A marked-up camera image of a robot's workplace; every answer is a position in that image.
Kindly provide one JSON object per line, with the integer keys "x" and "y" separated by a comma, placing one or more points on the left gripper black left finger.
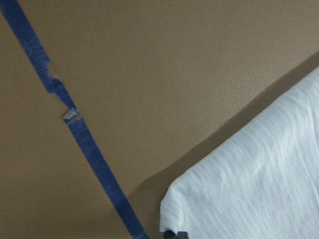
{"x": 169, "y": 235}

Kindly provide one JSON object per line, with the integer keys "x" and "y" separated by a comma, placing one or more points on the light blue button-up shirt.
{"x": 261, "y": 183}

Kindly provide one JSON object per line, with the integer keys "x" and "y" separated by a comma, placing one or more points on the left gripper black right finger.
{"x": 182, "y": 235}

